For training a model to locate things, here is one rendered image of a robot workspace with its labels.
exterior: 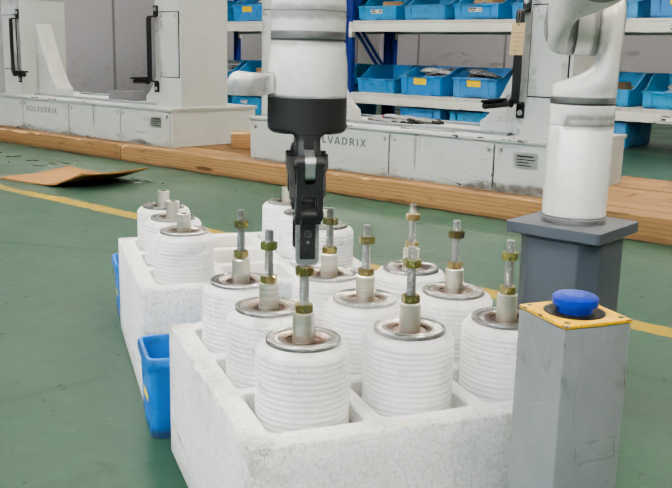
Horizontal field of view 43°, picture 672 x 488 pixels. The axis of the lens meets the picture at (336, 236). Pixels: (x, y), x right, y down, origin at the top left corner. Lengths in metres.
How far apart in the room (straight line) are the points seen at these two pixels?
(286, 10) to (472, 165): 2.33
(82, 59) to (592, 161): 7.18
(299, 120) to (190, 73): 3.45
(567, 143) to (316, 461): 0.63
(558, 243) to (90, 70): 7.22
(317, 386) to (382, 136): 2.51
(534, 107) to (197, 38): 1.85
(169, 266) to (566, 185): 0.61
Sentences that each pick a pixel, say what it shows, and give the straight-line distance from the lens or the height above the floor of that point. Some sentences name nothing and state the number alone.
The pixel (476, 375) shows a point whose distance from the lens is 0.95.
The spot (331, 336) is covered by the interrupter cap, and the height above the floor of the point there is 0.25.
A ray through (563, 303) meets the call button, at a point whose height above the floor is 0.33.
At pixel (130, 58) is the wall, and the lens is 8.51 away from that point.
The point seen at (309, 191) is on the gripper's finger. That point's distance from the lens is 0.77.
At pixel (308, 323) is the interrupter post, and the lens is 0.85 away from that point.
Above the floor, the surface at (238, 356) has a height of 0.21.
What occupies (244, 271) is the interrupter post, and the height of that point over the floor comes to 0.27.
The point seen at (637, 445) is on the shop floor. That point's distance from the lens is 1.33.
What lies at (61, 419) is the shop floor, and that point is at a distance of 1.35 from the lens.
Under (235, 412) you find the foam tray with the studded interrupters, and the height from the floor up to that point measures 0.18.
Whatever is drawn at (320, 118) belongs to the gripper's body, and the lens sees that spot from 0.79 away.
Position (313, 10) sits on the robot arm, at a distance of 0.79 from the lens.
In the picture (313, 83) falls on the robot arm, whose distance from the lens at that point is 0.79.
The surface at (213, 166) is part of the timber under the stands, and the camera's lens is 3.85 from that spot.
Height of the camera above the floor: 0.53
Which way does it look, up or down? 12 degrees down
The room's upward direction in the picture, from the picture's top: 1 degrees clockwise
